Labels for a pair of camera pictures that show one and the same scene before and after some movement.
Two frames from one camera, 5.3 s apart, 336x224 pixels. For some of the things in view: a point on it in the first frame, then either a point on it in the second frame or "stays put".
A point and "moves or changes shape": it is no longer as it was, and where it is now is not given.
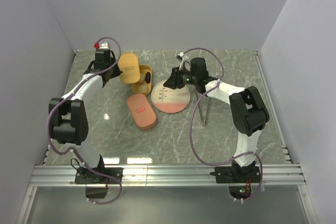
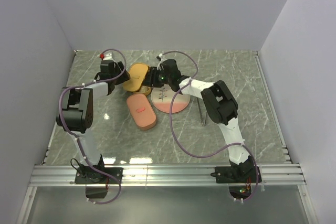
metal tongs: (203, 107) stays put
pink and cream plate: (168, 100) stays put
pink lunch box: (148, 127) stays put
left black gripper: (117, 72) -> (125, 76)
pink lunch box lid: (141, 109) stays put
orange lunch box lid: (129, 64) moves or changes shape
